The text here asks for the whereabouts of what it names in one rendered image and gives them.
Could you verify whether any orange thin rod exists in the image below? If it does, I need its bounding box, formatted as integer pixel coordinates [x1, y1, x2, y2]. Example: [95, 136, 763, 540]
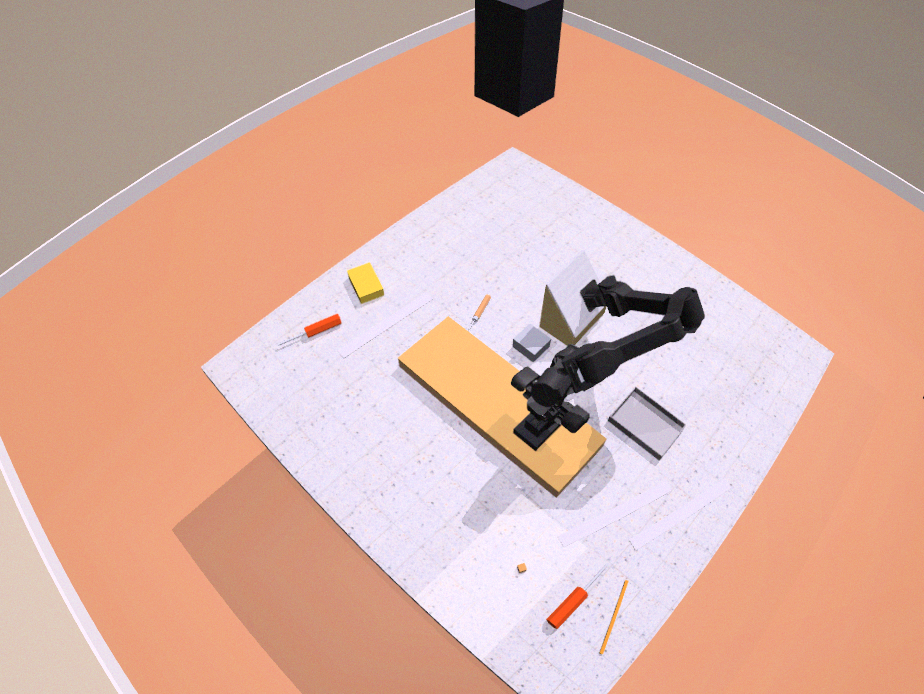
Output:
[599, 580, 629, 654]

